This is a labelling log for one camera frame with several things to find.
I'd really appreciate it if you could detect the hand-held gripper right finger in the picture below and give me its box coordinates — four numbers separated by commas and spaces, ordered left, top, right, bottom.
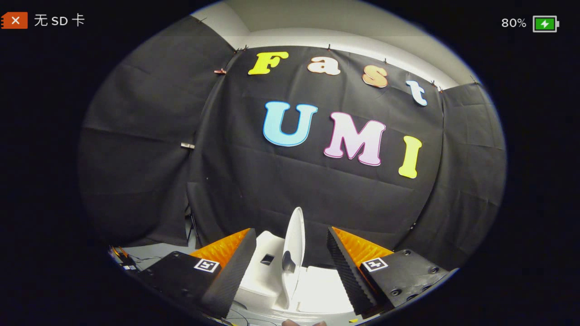
326, 226, 459, 316

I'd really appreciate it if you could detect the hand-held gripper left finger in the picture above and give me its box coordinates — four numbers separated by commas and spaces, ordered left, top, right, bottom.
135, 228, 258, 320

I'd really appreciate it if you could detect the white toilet lid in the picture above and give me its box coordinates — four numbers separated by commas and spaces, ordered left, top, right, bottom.
280, 206, 305, 311

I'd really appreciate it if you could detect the white toilet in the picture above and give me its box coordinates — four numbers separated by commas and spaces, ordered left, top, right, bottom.
233, 230, 359, 318

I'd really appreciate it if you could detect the white toilet seat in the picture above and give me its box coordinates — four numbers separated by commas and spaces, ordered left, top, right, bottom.
294, 266, 355, 314

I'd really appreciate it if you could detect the black metal stand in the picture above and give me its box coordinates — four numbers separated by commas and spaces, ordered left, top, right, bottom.
185, 205, 201, 249

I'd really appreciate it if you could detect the black backdrop cloth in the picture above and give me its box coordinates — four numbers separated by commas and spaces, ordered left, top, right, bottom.
77, 16, 506, 272

